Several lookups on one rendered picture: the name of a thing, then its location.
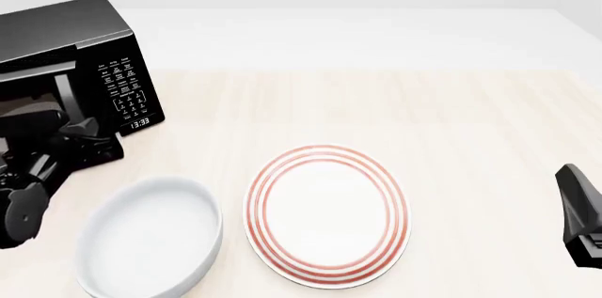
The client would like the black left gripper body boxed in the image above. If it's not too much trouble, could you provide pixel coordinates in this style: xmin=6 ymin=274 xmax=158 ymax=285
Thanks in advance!
xmin=59 ymin=131 xmax=126 ymax=174

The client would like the white plate with red rings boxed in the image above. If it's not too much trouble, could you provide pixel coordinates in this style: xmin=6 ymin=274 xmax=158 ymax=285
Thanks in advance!
xmin=242 ymin=143 xmax=413 ymax=290

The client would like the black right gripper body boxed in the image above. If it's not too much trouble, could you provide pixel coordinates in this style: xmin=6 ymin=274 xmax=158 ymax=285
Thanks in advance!
xmin=563 ymin=232 xmax=602 ymax=272

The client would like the black microwave oven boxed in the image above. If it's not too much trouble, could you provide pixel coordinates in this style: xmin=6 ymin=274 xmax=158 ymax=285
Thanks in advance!
xmin=0 ymin=0 xmax=166 ymax=138

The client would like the white round bowl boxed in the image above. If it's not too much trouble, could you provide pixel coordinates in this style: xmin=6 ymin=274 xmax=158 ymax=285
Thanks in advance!
xmin=74 ymin=175 xmax=224 ymax=298

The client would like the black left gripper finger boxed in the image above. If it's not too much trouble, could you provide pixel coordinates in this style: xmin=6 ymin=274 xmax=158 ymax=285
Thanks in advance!
xmin=68 ymin=117 xmax=99 ymax=134

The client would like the black microwave door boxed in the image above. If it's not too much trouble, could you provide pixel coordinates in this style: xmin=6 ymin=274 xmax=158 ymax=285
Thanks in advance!
xmin=0 ymin=59 xmax=98 ymax=130

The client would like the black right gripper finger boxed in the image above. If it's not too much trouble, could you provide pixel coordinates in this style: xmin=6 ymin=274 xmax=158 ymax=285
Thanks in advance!
xmin=554 ymin=163 xmax=602 ymax=243

